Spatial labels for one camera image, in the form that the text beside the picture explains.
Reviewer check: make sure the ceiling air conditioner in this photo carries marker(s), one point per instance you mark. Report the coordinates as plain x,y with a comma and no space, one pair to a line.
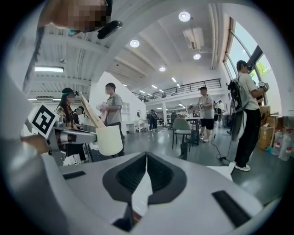
194,37

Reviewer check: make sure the pink cloth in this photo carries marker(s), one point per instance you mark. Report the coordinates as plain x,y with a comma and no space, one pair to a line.
103,112

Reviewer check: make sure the person's left forearm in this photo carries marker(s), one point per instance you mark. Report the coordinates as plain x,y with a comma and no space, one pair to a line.
34,144

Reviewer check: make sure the cardboard box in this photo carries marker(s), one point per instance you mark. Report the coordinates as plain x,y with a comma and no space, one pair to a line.
265,137

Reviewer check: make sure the cream toiletry cup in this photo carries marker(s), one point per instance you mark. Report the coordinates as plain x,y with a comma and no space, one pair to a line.
109,140

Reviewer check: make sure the wooden board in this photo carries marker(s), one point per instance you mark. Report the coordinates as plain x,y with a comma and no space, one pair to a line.
93,112

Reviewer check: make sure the green chair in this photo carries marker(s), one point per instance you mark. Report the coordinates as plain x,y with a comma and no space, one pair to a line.
182,126

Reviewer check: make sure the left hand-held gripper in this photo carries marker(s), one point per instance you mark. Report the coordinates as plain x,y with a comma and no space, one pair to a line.
43,120

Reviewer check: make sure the round ceiling light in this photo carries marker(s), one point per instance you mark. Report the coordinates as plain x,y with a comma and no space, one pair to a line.
162,68
134,43
197,56
184,16

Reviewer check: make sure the white round panel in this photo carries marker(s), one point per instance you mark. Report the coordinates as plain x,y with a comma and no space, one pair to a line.
239,126

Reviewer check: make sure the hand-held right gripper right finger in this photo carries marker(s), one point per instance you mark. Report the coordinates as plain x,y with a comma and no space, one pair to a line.
170,183

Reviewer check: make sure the dark-legged table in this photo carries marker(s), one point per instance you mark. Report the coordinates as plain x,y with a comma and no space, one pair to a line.
195,128

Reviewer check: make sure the clear plastic water bottle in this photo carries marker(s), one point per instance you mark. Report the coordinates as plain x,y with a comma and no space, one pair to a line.
286,147
276,142

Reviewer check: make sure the person's head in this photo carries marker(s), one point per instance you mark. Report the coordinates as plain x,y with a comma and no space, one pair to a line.
75,13

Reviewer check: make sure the long fluorescent light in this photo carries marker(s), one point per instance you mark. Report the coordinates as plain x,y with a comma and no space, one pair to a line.
49,69

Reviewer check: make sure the large window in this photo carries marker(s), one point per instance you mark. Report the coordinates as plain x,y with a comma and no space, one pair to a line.
245,46

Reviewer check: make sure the black mezzanine railing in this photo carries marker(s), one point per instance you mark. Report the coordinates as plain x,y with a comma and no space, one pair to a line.
183,88

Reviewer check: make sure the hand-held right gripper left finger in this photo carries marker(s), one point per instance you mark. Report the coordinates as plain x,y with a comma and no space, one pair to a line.
119,183

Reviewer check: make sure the white flat board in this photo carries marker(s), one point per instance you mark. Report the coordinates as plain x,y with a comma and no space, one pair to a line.
220,171

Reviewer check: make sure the black head-worn camera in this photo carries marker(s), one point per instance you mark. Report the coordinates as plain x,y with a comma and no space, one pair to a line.
109,29

